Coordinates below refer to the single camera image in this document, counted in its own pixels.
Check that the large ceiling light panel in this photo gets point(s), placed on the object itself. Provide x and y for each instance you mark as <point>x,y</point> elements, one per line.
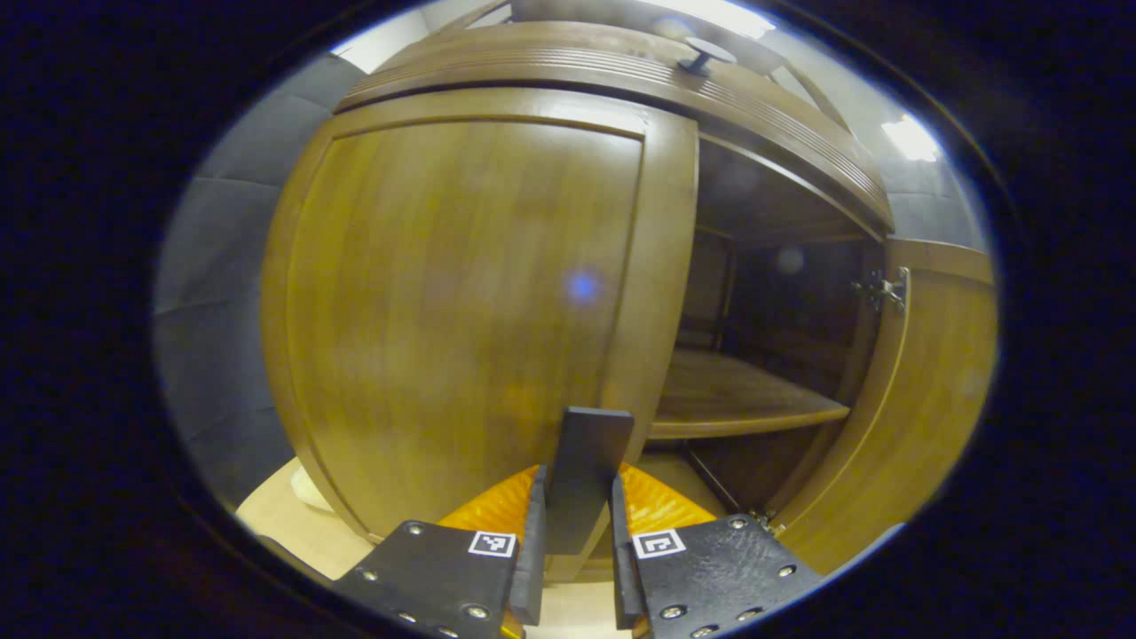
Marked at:
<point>719,13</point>

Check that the narrow ceiling light panel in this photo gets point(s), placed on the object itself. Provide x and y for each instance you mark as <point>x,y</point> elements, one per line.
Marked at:
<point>910,140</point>

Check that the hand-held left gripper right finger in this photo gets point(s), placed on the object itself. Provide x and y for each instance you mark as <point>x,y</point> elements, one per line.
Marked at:
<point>710,577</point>

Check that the cream plush toy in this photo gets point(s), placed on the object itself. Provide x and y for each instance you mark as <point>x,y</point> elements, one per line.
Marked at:
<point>308,490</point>

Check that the wooden shoe cabinet door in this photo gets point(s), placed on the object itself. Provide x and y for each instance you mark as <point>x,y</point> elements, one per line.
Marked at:
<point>932,399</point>
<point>461,293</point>

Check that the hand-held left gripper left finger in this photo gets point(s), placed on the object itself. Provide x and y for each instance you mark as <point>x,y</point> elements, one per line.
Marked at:
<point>444,577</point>

